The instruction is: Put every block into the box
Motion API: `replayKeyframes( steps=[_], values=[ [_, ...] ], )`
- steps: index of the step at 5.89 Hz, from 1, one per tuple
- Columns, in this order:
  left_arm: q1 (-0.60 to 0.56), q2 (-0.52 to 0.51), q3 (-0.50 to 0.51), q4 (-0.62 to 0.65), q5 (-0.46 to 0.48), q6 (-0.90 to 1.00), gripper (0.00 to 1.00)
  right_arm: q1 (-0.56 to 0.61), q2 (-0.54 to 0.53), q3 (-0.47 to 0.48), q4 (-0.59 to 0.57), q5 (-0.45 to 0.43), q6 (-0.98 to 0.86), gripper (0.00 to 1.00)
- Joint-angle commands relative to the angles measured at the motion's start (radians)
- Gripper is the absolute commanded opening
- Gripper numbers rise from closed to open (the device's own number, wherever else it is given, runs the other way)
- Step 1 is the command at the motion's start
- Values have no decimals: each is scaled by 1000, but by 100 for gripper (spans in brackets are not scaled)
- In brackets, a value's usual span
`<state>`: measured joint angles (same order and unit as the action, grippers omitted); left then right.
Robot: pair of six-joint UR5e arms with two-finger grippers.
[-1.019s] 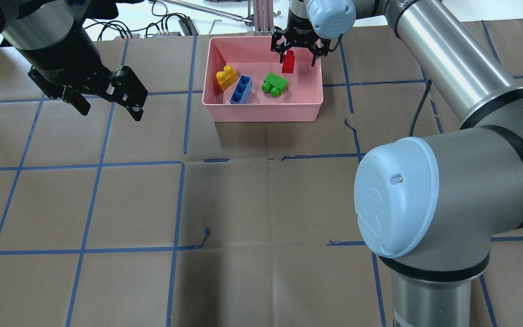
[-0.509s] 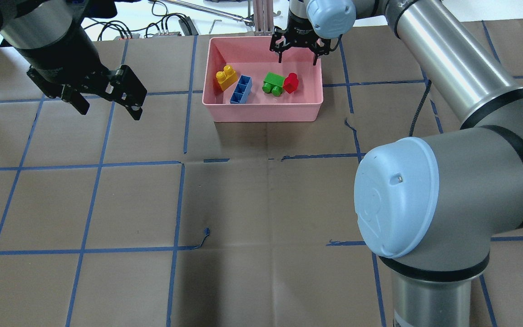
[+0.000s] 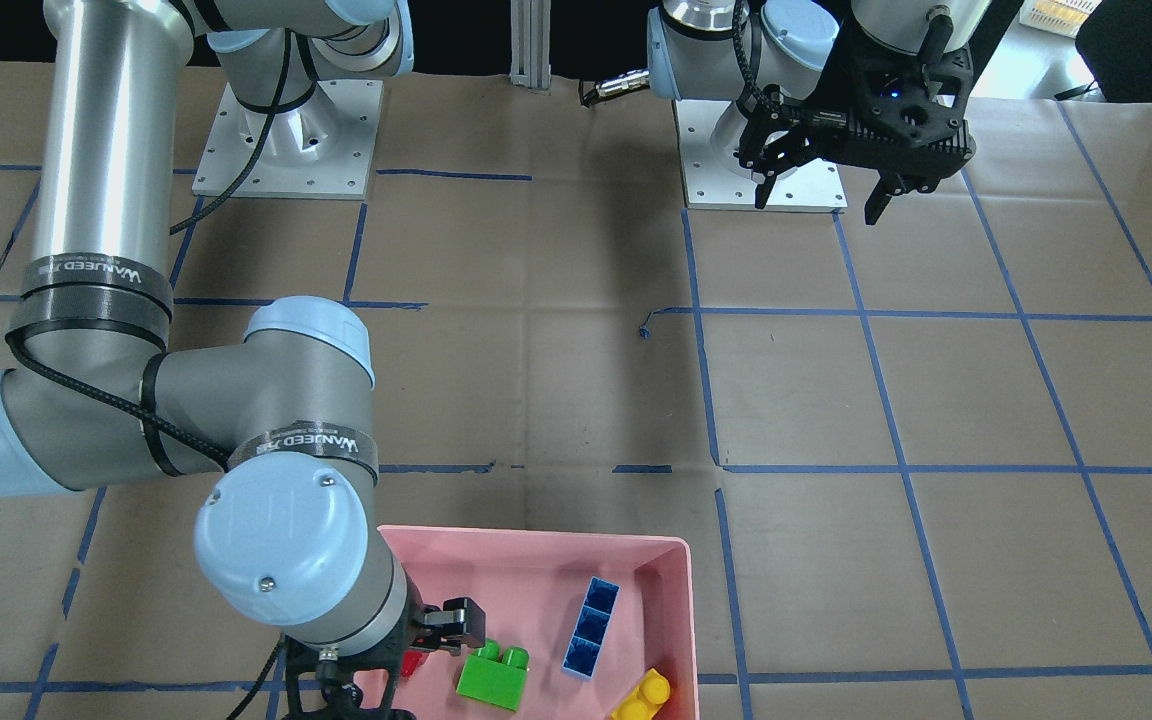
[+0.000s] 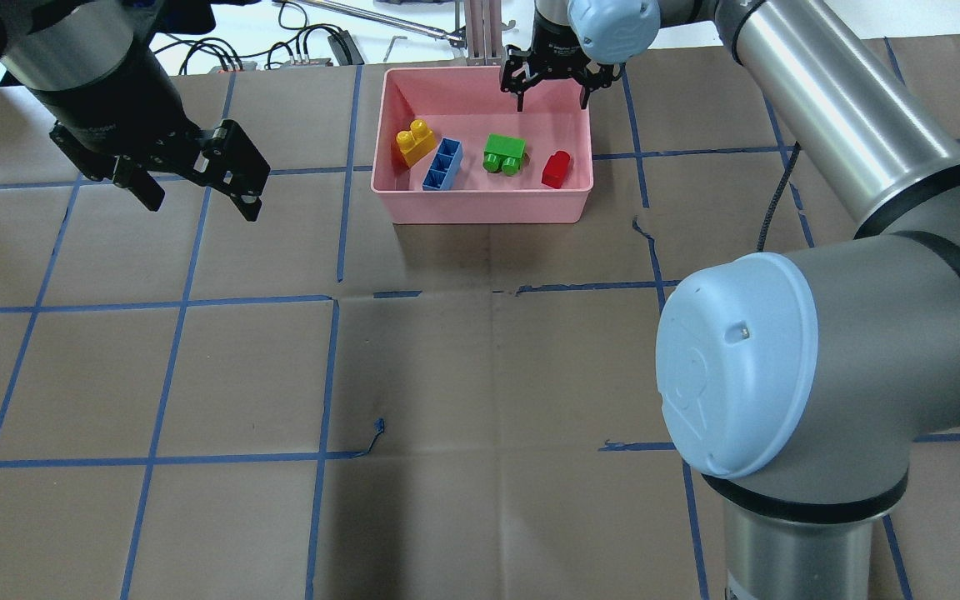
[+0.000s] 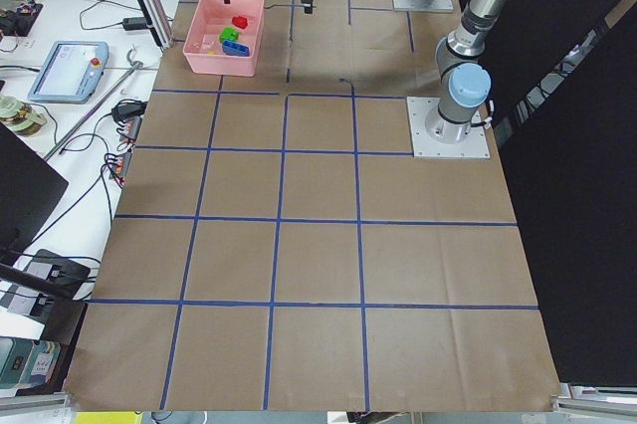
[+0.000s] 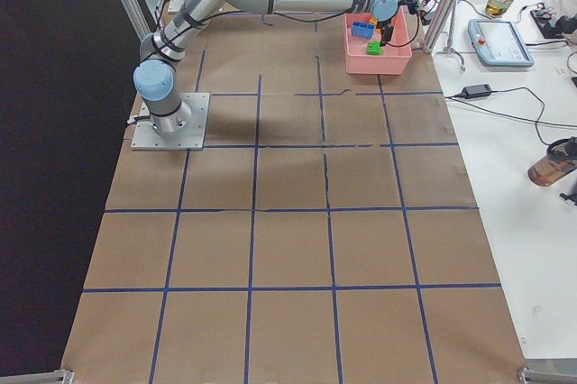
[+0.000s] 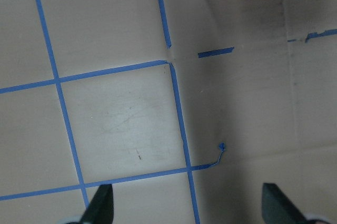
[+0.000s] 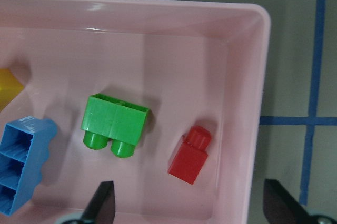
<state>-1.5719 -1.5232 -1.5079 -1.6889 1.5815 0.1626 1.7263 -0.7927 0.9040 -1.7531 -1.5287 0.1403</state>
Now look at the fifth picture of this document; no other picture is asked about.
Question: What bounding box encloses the red toy block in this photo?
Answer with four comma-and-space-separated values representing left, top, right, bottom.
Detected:
232, 15, 249, 30

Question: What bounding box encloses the metal rod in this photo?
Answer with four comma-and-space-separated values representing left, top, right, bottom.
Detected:
43, 46, 143, 162

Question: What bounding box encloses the green toy block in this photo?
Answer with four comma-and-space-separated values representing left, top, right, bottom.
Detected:
219, 27, 240, 44

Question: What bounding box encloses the black power adapter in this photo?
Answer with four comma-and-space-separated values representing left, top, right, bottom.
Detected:
121, 17, 148, 31

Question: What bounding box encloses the blue toy block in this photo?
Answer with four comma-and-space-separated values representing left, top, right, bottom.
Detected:
222, 40, 251, 58

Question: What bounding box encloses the black monitor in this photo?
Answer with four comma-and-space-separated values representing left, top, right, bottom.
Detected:
0, 125, 69, 266

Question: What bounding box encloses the blue teach pendant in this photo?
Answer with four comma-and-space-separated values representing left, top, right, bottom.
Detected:
27, 41, 109, 104

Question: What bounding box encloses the pink plastic box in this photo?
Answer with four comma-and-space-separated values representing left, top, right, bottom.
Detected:
183, 0, 265, 77

